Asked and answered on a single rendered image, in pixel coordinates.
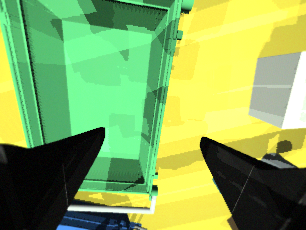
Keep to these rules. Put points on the white cylinder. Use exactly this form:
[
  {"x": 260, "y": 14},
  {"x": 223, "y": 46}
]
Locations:
[{"x": 278, "y": 161}]

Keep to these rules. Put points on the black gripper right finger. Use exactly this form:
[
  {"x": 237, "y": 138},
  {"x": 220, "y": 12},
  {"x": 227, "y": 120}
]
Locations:
[{"x": 259, "y": 196}]

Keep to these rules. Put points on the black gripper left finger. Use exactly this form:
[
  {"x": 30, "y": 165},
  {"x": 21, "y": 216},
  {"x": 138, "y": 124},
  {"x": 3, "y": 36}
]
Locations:
[{"x": 41, "y": 182}]

